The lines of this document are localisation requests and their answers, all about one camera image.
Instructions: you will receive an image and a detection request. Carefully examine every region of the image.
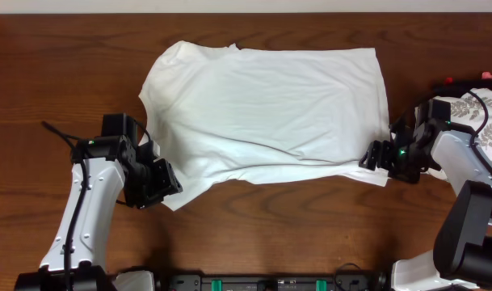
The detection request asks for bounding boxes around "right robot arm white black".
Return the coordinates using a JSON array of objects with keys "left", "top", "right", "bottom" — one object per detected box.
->
[{"left": 359, "top": 99, "right": 492, "bottom": 290}]

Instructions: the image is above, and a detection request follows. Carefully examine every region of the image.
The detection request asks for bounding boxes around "black mounting rail with clamps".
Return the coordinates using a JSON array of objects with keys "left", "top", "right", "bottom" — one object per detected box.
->
[{"left": 111, "top": 263, "right": 392, "bottom": 291}]

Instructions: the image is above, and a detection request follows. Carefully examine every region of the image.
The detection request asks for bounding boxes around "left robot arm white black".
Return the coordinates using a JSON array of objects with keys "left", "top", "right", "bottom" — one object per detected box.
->
[{"left": 15, "top": 113, "right": 183, "bottom": 291}]

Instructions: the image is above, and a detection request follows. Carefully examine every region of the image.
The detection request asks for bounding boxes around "black garment with red details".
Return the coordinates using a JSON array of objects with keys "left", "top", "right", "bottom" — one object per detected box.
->
[{"left": 432, "top": 72, "right": 492, "bottom": 98}]

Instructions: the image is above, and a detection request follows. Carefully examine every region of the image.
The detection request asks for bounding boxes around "white fern pattern cloth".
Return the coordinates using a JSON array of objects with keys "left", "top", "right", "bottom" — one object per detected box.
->
[{"left": 414, "top": 87, "right": 492, "bottom": 181}]

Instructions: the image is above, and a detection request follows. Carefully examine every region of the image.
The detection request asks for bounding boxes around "white printed t-shirt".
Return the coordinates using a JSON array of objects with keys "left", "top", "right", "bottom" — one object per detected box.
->
[{"left": 139, "top": 41, "right": 389, "bottom": 210}]

